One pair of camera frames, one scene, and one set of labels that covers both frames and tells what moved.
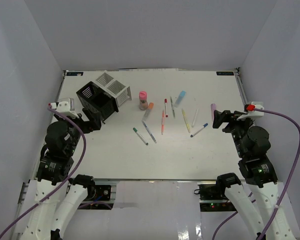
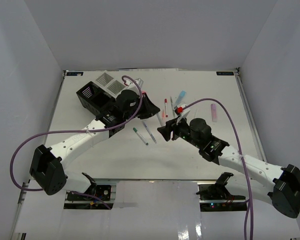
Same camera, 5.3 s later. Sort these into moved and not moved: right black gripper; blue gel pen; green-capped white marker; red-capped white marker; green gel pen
Moved: right black gripper
Not moved: blue gel pen; green-capped white marker; green gel pen; red-capped white marker
